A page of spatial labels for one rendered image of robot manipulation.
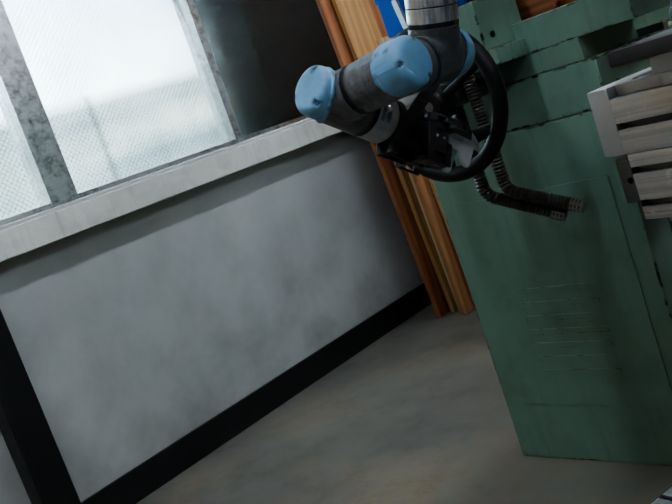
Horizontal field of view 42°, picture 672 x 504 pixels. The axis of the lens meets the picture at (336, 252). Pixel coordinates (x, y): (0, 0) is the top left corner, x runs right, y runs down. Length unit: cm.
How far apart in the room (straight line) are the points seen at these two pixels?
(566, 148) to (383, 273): 181
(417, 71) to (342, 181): 215
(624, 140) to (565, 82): 48
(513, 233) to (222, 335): 130
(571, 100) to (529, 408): 69
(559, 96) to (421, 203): 165
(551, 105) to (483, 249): 36
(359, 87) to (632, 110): 35
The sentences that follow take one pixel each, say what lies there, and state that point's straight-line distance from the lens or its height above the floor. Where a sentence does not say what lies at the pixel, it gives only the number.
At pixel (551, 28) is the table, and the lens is 166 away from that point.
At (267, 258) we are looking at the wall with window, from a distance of 301.
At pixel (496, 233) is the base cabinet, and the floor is 52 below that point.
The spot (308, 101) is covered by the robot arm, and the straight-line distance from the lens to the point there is 125.
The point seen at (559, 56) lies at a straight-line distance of 166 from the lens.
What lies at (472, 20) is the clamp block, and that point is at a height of 93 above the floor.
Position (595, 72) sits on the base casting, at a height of 77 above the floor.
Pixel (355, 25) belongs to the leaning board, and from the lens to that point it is 334.
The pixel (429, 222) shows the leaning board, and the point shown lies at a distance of 323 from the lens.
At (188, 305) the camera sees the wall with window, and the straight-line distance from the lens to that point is 278.
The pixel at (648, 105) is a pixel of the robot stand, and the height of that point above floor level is 74.
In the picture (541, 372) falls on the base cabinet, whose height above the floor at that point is 20.
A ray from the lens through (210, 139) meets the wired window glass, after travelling 304.
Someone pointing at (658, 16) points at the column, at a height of 82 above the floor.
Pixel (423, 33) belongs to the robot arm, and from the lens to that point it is 130.
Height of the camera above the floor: 86
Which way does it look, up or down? 9 degrees down
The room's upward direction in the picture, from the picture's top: 19 degrees counter-clockwise
